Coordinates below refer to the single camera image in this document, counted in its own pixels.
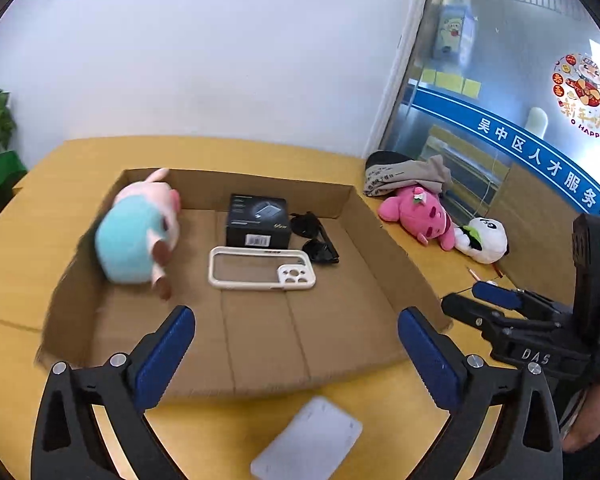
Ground brown cardboard box tray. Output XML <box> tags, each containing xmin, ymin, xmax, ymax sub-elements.
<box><xmin>36</xmin><ymin>170</ymin><xmax>450</xmax><ymax>398</ymax></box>

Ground black sunglasses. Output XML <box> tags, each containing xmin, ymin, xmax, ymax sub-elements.
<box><xmin>290</xmin><ymin>211</ymin><xmax>339</xmax><ymax>264</ymax></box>

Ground white panda plush toy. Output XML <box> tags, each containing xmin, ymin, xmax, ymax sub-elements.
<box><xmin>454</xmin><ymin>217</ymin><xmax>509</xmax><ymax>264</ymax></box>

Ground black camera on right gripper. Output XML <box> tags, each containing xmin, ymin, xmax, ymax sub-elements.
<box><xmin>572</xmin><ymin>214</ymin><xmax>600</xmax><ymax>350</ymax></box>

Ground red festive window sticker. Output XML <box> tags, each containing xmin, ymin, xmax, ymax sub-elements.
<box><xmin>552</xmin><ymin>53</ymin><xmax>600</xmax><ymax>139</ymax></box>

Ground grey folded cloth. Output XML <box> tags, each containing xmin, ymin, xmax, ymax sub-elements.
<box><xmin>363</xmin><ymin>151</ymin><xmax>452</xmax><ymax>197</ymax></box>

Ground cream clear phone case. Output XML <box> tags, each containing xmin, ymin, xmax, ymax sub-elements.
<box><xmin>208</xmin><ymin>246</ymin><xmax>316</xmax><ymax>292</ymax></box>

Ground black charger product box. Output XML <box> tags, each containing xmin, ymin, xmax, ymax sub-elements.
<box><xmin>225</xmin><ymin>194</ymin><xmax>291</xmax><ymax>249</ymax></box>

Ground pink pen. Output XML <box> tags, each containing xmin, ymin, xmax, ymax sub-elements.
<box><xmin>466</xmin><ymin>266</ymin><xmax>503</xmax><ymax>285</ymax></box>

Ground white power bank device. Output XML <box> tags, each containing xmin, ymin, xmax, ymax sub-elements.
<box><xmin>250</xmin><ymin>396</ymin><xmax>363</xmax><ymax>480</ymax></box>

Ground blue banner on glass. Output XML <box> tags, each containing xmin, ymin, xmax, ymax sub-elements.
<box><xmin>412</xmin><ymin>88</ymin><xmax>600</xmax><ymax>216</ymax></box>

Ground person's right hand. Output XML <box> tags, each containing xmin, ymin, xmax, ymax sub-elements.
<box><xmin>562</xmin><ymin>385</ymin><xmax>600</xmax><ymax>453</ymax></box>

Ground teal and pink plush toy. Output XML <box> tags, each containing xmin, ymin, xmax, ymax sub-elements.
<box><xmin>94</xmin><ymin>168</ymin><xmax>181</xmax><ymax>300</ymax></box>

